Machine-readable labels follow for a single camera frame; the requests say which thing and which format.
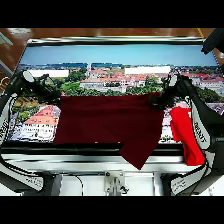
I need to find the bright red T-shirt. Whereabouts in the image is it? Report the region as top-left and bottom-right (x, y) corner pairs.
(169, 106), (206, 167)

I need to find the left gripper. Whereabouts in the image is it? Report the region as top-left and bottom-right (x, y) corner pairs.
(40, 84), (63, 104)

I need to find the black cable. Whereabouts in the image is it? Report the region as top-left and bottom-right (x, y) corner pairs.
(62, 172), (85, 197)

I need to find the dark red T-shirt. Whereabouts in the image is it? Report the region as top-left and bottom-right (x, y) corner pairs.
(52, 92), (165, 171)

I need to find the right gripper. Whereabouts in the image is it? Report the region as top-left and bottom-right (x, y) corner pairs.
(150, 87), (177, 109)

